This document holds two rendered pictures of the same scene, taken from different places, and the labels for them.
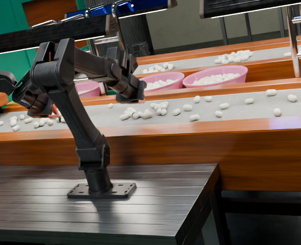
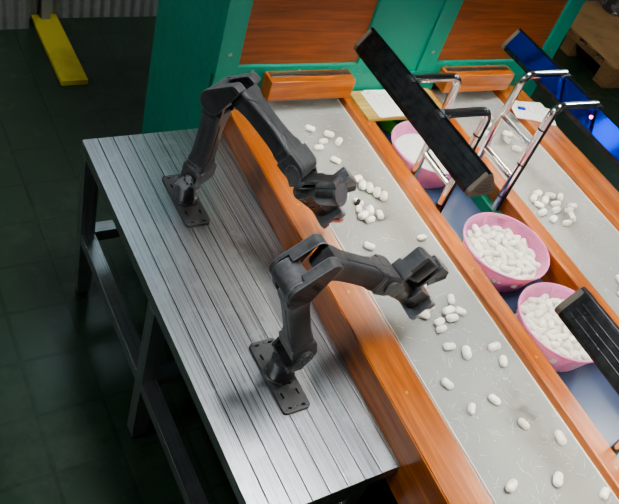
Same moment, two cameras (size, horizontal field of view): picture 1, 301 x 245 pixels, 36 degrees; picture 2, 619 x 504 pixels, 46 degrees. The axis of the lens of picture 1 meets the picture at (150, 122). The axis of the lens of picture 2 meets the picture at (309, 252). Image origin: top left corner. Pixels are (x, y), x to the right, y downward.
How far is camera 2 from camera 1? 89 cm
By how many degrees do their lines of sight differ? 31
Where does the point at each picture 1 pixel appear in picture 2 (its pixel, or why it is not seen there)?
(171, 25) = not seen: outside the picture
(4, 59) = (390, 35)
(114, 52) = (417, 260)
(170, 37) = not seen: outside the picture
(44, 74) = (280, 279)
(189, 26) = not seen: outside the picture
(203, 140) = (405, 438)
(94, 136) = (301, 344)
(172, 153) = (376, 406)
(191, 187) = (339, 473)
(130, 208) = (270, 436)
